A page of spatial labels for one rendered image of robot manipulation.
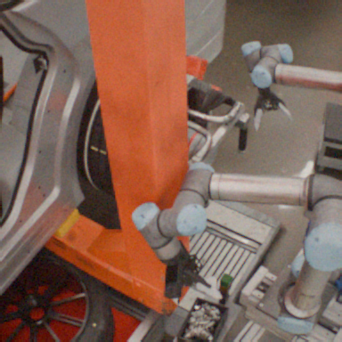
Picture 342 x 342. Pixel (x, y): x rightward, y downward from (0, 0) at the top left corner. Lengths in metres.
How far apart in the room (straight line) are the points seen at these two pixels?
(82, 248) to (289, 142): 1.80
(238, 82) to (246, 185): 2.57
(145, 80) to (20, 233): 0.95
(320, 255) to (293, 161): 2.15
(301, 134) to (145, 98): 2.42
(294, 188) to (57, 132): 0.92
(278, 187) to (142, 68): 0.46
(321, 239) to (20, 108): 1.32
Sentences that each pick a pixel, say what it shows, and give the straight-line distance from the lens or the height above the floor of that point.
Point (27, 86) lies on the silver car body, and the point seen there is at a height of 1.20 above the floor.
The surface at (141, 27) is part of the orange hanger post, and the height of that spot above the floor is 1.84.
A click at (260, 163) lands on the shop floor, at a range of 3.27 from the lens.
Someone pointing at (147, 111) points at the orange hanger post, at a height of 1.60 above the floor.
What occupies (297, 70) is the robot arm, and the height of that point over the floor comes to 1.37.
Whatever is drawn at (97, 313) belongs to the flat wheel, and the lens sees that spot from 2.13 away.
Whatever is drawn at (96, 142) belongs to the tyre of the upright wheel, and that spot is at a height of 1.00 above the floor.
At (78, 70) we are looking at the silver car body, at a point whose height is 1.33.
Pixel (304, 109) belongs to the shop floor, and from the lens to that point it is 3.71.
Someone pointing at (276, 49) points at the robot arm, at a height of 1.35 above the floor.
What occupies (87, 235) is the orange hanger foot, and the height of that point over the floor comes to 0.68.
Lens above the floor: 2.39
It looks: 49 degrees down
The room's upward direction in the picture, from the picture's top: 3 degrees counter-clockwise
